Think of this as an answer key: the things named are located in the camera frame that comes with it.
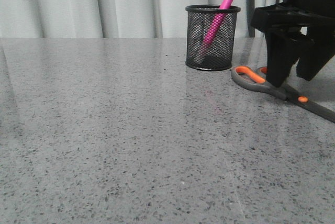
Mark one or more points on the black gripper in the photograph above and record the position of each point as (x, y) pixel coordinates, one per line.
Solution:
(284, 48)

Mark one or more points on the grey orange scissors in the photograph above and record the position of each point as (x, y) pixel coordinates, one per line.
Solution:
(256, 81)

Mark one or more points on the pink marker pen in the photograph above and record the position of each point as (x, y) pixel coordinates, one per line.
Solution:
(213, 29)

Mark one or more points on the black mesh pen cup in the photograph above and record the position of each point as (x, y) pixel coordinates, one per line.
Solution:
(219, 54)

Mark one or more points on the grey curtain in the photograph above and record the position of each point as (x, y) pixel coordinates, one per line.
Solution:
(109, 18)

